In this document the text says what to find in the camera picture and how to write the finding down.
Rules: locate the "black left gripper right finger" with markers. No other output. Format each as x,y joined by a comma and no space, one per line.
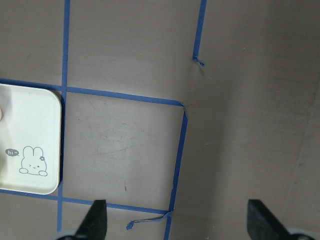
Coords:
262,224

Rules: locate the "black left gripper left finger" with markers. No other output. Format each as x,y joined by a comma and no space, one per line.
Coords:
95,224

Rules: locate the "cream plastic tray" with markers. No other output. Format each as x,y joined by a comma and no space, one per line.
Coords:
30,139

